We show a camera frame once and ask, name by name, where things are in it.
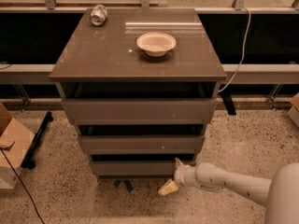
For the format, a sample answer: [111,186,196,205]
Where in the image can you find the grey middle drawer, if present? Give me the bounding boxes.
[78,135,204,154]

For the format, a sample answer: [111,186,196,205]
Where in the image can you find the crushed metal can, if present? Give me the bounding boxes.
[90,5,107,26]

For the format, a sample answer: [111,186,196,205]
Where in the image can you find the cardboard box right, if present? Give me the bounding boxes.
[288,92,299,127]

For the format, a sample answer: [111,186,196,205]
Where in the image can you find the grey bottom drawer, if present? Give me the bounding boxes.
[90,161,176,176]

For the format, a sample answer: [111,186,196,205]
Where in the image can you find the cardboard box left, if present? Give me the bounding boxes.
[0,103,35,189]

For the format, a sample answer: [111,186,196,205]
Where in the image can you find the white cable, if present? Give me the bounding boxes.
[217,7,252,94]

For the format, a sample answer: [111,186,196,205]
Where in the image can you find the black cable on floor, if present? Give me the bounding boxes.
[0,147,47,224]

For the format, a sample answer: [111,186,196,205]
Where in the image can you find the black bracket behind cabinet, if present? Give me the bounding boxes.
[221,89,236,116]

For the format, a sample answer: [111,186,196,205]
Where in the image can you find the black bar on floor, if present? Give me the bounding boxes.
[21,111,53,169]

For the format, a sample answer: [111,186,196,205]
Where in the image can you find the cardboard box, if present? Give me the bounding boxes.
[0,103,35,189]
[288,92,299,127]

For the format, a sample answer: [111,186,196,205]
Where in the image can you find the grey drawer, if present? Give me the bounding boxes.
[62,99,216,125]
[90,161,176,176]
[78,135,204,154]

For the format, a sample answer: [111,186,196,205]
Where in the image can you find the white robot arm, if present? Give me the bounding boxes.
[158,158,299,224]

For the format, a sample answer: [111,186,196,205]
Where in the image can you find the grey top drawer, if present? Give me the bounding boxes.
[62,99,216,125]

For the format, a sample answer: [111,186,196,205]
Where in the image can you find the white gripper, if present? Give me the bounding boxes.
[158,158,196,196]

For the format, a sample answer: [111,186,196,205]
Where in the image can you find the grey drawer cabinet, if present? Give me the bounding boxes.
[50,8,226,179]

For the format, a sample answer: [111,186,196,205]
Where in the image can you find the white paper bowl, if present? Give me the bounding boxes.
[136,32,177,57]

